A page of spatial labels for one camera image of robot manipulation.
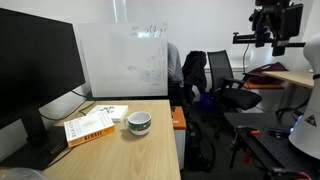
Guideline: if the robot gripper body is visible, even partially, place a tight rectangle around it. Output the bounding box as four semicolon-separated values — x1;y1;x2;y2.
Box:
249;0;304;43

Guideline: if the white and green mug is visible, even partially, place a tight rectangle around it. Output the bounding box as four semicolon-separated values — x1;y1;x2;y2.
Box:
123;110;153;137

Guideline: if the maroon bag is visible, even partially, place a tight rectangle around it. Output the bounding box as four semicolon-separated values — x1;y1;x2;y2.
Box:
249;61;290;85

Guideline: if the light wooden desk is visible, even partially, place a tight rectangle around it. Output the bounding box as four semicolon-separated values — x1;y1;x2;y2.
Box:
262;70;315;111

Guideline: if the orange shelf board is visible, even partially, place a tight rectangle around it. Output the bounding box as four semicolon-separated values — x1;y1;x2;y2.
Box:
242;81;286;91

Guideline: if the black mesh office chair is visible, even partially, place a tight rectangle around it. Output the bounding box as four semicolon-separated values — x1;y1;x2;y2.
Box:
206;49;263;140

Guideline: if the black jacket on chair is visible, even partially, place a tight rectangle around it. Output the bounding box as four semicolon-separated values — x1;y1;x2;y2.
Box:
181;50;208;97

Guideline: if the blue bag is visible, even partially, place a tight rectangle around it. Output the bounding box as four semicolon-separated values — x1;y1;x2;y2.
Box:
199;91;218;116

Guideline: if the person in grey shirt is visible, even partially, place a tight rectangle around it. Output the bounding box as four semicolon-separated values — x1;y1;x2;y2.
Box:
167;42;185;85

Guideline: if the black perforated robot table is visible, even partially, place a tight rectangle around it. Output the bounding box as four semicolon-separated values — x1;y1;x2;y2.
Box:
223;112;320;180

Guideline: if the orange block at table edge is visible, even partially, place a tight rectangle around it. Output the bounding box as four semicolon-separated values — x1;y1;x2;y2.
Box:
171;105;188;170

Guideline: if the red and black clamp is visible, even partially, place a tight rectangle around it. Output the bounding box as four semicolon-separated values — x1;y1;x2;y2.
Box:
265;167;313;180

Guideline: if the black backpack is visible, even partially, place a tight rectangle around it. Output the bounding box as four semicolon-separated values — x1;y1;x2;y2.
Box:
184;120;217;173

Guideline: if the white whiteboard with writing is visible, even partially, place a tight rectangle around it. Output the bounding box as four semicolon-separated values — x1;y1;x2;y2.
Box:
77;22;169;99

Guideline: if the orange and white book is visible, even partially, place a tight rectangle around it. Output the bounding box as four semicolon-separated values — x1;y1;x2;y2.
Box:
63;111;116;149

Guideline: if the black computer monitor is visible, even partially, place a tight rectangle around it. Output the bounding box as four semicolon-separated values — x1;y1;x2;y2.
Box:
0;7;87;130

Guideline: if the black monitor stand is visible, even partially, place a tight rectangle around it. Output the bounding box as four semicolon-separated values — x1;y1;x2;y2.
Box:
0;108;70;171

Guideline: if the clear plastic object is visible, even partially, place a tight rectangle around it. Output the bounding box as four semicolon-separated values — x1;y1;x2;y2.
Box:
0;167;48;180

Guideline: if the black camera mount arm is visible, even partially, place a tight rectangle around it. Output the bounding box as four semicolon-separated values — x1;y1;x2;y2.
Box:
232;31;306;48

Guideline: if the black clamp with orange handle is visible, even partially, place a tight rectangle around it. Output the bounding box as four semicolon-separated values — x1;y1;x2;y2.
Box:
228;125;262;169

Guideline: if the black monitor cable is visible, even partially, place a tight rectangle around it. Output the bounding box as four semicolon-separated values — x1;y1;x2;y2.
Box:
39;89;98;122

